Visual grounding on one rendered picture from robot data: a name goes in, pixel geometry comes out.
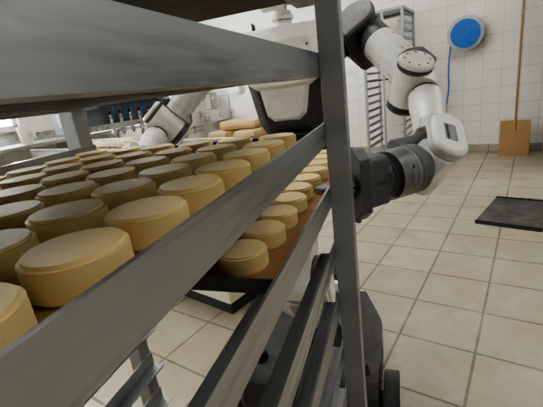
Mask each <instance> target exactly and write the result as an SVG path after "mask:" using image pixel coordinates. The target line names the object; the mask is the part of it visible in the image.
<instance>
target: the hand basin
mask: <svg viewBox="0 0 543 407"><path fill-rule="evenodd" d="M240 92H243V89H242V86H235V87H230V88H227V90H223V91H218V92H212V93H209V98H210V103H211V108H212V109H208V110H203V111H199V113H200V121H201V122H209V121H217V124H218V129H219V131H220V127H219V124H220V121H219V120H226V119H230V118H231V112H230V105H229V96H228V94H238V93H240Z"/></svg>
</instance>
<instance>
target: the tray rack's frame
mask: <svg viewBox="0 0 543 407"><path fill-rule="evenodd" d="M399 11H400V13H398V12H399ZM404 11H407V12H409V13H411V14H412V13H414V10H412V9H411V8H409V7H407V6H404V5H401V6H394V7H390V8H387V9H383V10H376V11H375V13H376V15H377V17H378V18H379V19H380V20H381V21H383V19H391V18H395V17H398V16H401V37H402V38H403V39H404ZM366 73H367V70H364V93H365V109H366V125H367V141H368V153H377V152H379V151H382V150H386V149H387V144H388V143H387V120H386V97H385V75H384V74H382V77H383V99H384V121H385V145H380V146H378V147H377V148H375V149H374V150H373V151H372V152H371V148H370V141H369V139H370V134H369V132H370V131H369V126H368V125H369V119H368V118H369V114H368V91H367V88H368V83H367V75H366ZM402 120H403V137H404V136H406V117H405V116H403V117H402Z"/></svg>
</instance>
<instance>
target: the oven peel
mask: <svg viewBox="0 0 543 407"><path fill-rule="evenodd" d="M524 10H525V0H523V1H522V13H521V25H520V48H519V60H518V71H517V83H516V105H515V118H514V120H503V121H500V131H499V157H528V151H529V141H530V130H531V120H517V112H518V101H519V88H520V67H521V55H522V43H523V32H524Z"/></svg>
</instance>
